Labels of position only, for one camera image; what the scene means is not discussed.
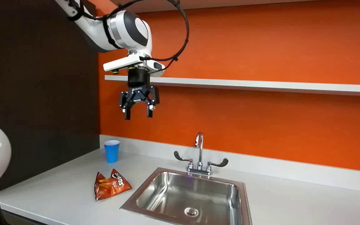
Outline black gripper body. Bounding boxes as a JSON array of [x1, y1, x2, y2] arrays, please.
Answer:
[[126, 66, 152, 103]]

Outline orange chips packet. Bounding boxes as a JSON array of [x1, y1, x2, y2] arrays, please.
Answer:
[[92, 168, 134, 203]]

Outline blue plastic cup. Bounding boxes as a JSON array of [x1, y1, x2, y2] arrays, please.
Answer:
[[102, 139, 121, 164]]

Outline dark wood cabinet panel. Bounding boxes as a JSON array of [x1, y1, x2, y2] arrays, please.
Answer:
[[0, 0, 102, 190]]

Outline stainless steel sink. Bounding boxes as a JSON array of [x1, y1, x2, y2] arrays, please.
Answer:
[[120, 166, 254, 225]]

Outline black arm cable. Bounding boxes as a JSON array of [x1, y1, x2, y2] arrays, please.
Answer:
[[69, 0, 191, 64]]

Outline chrome faucet with black handles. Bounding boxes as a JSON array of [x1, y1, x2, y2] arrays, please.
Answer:
[[172, 131, 230, 180]]

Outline long white wall shelf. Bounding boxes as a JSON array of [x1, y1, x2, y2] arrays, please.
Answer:
[[104, 74, 360, 99]]

